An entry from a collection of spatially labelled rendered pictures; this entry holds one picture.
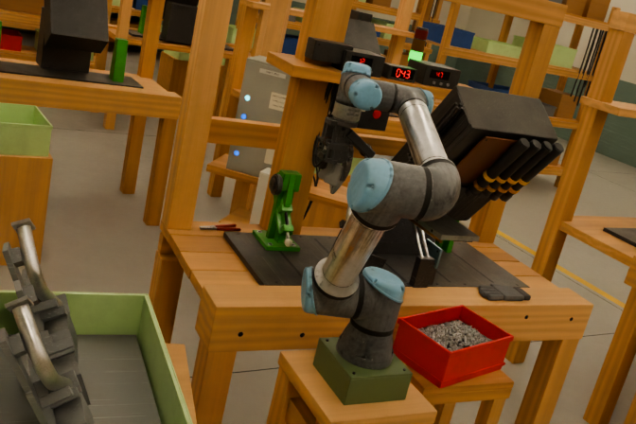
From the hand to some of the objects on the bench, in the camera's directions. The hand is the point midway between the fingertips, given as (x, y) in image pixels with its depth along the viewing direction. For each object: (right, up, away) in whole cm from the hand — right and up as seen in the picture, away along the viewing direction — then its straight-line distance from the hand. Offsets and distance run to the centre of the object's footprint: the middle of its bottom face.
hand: (335, 189), depth 203 cm
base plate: (+18, -28, +67) cm, 75 cm away
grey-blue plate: (+33, -33, +58) cm, 74 cm away
